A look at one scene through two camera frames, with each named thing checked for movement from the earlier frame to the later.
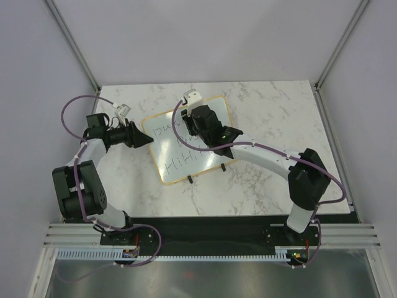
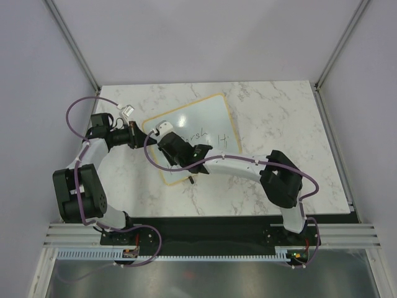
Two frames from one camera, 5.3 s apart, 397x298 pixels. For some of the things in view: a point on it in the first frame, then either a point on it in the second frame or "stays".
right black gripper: x=188 y=120 -> x=172 y=161
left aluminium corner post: x=65 y=28 stays
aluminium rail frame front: x=329 y=234 stays
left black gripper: x=132 y=134 stays
